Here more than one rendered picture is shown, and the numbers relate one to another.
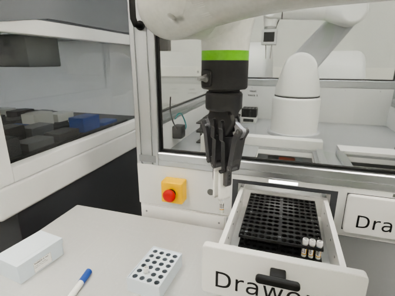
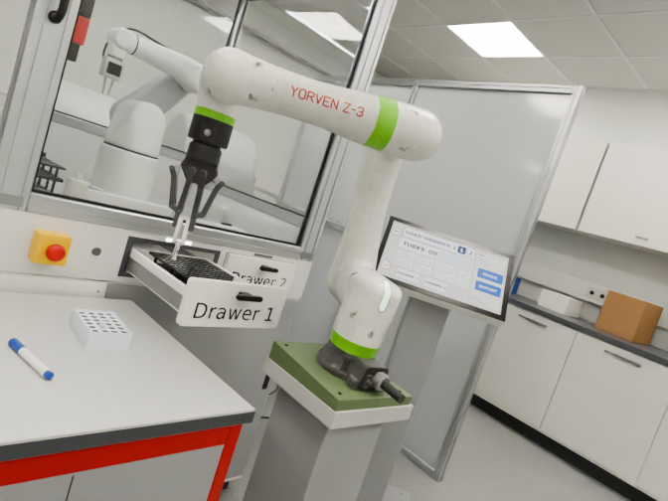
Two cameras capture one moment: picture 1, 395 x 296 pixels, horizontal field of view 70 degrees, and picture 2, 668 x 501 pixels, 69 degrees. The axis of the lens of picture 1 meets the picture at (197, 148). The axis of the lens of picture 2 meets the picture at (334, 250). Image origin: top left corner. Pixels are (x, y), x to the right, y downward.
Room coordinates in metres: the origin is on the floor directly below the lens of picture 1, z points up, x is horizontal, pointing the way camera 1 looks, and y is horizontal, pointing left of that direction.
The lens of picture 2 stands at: (-0.21, 0.82, 1.19)
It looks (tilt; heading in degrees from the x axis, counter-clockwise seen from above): 6 degrees down; 295
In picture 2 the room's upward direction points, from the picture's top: 18 degrees clockwise
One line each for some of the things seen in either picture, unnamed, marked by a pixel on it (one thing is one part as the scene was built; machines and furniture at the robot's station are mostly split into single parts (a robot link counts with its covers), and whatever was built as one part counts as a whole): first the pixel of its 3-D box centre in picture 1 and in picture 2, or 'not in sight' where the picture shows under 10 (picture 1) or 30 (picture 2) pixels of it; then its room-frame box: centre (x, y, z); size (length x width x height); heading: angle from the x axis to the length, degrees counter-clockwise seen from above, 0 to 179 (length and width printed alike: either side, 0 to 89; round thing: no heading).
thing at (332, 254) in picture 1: (279, 226); (192, 279); (0.64, -0.21, 0.86); 0.40 x 0.26 x 0.06; 163
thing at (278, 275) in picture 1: (277, 277); (247, 296); (0.41, -0.14, 0.91); 0.07 x 0.04 x 0.01; 73
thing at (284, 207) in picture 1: (279, 226); (194, 278); (0.63, -0.21, 0.87); 0.22 x 0.18 x 0.06; 163
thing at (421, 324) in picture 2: not in sight; (397, 399); (0.20, -1.08, 0.51); 0.50 x 0.45 x 1.02; 109
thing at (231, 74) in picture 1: (223, 76); (210, 132); (0.58, -0.05, 1.24); 0.12 x 0.09 x 0.06; 125
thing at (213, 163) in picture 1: (218, 143); (186, 190); (0.59, -0.05, 1.10); 0.04 x 0.01 x 0.11; 125
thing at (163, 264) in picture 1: (156, 271); (100, 329); (0.57, 0.10, 0.78); 0.12 x 0.08 x 0.04; 159
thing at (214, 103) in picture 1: (223, 113); (201, 164); (0.58, -0.05, 1.17); 0.08 x 0.07 x 0.09; 35
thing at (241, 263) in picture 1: (276, 281); (237, 304); (0.44, -0.15, 0.87); 0.29 x 0.02 x 0.11; 73
